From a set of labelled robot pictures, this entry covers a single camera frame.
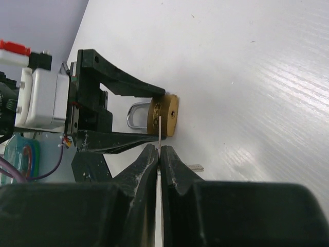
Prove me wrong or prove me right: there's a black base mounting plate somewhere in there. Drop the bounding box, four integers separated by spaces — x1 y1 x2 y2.
71 152 112 183

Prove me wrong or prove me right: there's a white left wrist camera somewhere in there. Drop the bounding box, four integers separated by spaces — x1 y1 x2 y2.
0 40 71 134

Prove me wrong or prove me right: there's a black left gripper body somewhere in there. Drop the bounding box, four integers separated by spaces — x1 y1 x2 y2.
0 60 114 137

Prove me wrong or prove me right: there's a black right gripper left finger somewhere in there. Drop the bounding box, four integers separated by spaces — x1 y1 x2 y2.
1 144 158 246

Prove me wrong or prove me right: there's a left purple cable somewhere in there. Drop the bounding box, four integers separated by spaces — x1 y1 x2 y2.
0 136 65 184

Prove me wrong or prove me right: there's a large brass padlock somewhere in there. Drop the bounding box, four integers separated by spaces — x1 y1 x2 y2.
126 94 179 137

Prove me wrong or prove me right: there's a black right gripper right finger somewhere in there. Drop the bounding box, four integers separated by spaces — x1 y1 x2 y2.
160 146 328 246

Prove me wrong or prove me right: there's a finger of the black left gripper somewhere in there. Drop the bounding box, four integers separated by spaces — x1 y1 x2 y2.
76 130 158 154
77 49 166 97

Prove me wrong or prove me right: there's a silver key bunch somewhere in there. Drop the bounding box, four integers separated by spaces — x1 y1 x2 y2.
158 116 205 172

